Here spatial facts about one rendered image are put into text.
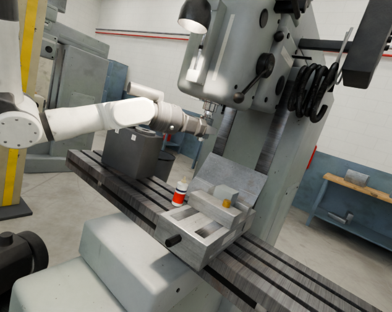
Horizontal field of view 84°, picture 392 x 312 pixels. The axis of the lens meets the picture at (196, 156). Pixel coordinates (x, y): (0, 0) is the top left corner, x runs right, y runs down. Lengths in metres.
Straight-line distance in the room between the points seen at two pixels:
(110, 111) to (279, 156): 0.71
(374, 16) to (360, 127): 4.00
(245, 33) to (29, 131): 0.54
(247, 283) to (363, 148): 4.36
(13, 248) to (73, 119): 0.65
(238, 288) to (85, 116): 0.55
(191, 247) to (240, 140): 0.65
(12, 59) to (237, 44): 0.48
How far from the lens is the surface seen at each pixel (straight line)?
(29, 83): 2.23
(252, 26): 0.67
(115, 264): 0.69
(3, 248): 1.09
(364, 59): 0.86
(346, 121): 4.85
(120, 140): 0.99
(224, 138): 1.10
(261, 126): 1.04
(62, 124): 0.56
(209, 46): 0.64
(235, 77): 0.63
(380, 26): 0.89
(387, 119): 4.88
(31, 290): 0.77
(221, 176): 1.07
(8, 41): 0.51
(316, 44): 0.99
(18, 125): 0.53
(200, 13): 0.55
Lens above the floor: 1.27
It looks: 11 degrees down
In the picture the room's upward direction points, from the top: 17 degrees clockwise
